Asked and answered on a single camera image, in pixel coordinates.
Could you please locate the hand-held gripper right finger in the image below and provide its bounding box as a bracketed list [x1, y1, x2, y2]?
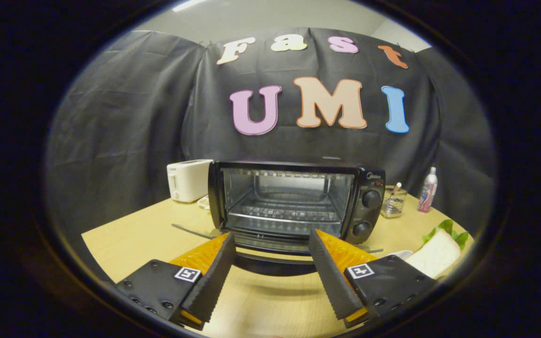
[308, 229, 436, 329]

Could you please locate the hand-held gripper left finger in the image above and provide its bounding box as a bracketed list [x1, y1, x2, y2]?
[115, 232, 237, 330]

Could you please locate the black toaster oven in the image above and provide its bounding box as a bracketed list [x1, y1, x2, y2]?
[172, 160, 386, 277]

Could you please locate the lettuce sandwich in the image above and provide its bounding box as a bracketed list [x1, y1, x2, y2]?
[404, 219, 470, 280]

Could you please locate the white bread toaster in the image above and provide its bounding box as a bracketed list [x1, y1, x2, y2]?
[167, 159, 214, 203]

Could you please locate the white and pink bottle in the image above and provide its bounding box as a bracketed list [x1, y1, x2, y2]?
[417, 165, 438, 213]

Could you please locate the black backdrop cloth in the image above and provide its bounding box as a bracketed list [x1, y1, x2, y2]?
[45, 27, 496, 282]

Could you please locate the metal wire basket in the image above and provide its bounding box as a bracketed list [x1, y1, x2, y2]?
[381, 185, 408, 219]

